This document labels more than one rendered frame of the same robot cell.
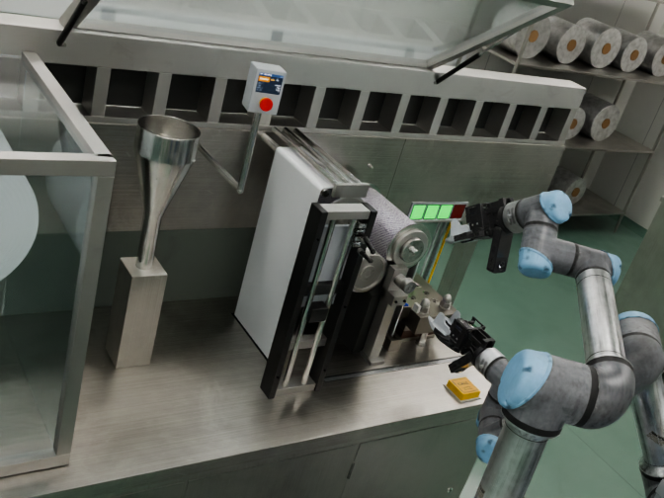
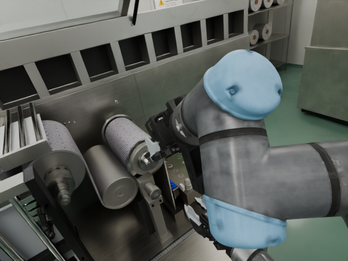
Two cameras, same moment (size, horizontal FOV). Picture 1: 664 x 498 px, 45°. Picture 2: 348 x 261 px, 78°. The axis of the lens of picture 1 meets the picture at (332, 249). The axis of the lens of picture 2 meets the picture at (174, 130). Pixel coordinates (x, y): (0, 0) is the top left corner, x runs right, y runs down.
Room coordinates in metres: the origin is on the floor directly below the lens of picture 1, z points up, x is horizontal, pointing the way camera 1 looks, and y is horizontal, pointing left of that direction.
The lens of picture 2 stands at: (1.50, -0.41, 1.69)
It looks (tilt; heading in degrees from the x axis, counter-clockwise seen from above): 31 degrees down; 10
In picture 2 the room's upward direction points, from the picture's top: 10 degrees counter-clockwise
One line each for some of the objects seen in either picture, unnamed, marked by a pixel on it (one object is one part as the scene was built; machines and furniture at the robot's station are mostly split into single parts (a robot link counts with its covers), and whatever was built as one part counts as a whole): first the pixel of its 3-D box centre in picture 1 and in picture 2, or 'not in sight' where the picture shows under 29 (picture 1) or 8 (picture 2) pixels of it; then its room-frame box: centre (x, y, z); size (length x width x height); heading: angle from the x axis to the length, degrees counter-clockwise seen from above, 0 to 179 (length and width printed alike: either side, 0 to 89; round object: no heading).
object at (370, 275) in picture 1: (344, 250); (108, 173); (2.07, -0.03, 1.17); 0.26 x 0.12 x 0.12; 39
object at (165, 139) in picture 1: (167, 139); not in sight; (1.68, 0.42, 1.50); 0.14 x 0.14 x 0.06
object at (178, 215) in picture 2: (369, 318); (161, 195); (2.18, -0.17, 0.92); 0.28 x 0.04 x 0.04; 39
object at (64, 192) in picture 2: not in sight; (63, 195); (1.83, -0.06, 1.33); 0.06 x 0.03 x 0.03; 39
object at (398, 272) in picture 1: (386, 316); (156, 211); (1.99, -0.20, 1.05); 0.06 x 0.05 x 0.31; 39
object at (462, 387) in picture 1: (463, 388); not in sight; (1.97, -0.48, 0.91); 0.07 x 0.07 x 0.02; 39
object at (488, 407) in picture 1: (495, 415); not in sight; (1.74, -0.52, 1.01); 0.11 x 0.08 x 0.11; 173
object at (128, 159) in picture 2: (408, 247); (146, 158); (2.05, -0.20, 1.25); 0.15 x 0.01 x 0.15; 129
